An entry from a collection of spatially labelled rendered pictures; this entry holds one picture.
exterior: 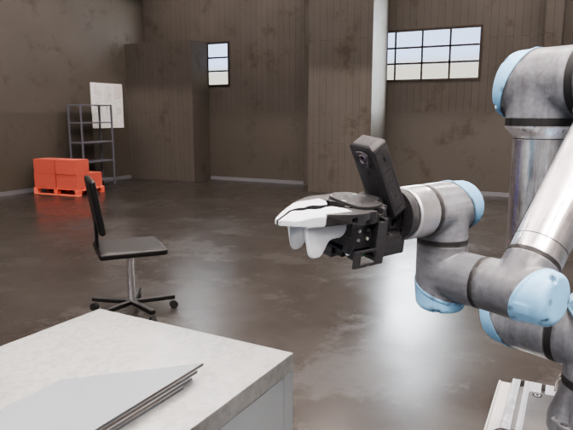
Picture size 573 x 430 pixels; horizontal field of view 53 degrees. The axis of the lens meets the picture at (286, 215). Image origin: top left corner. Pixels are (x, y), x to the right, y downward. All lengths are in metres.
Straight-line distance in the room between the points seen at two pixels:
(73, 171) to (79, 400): 10.75
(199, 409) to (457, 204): 0.58
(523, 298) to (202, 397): 0.62
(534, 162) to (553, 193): 0.20
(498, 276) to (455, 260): 0.07
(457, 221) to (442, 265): 0.07
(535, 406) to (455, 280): 0.43
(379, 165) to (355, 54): 10.79
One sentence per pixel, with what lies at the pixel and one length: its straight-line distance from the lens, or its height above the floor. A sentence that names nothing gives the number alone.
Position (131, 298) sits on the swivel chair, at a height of 0.14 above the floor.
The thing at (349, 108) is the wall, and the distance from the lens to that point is 11.47.
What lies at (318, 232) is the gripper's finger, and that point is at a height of 1.43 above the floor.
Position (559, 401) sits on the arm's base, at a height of 1.09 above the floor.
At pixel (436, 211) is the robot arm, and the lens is 0.81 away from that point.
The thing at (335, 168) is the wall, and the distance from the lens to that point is 11.62.
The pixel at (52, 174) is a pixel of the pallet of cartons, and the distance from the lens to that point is 12.17.
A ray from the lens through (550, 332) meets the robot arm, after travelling 1.08.
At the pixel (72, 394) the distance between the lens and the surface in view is 1.15.
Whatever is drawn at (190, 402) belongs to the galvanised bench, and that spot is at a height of 1.05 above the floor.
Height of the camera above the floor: 1.57
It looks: 10 degrees down
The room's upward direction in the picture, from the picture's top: straight up
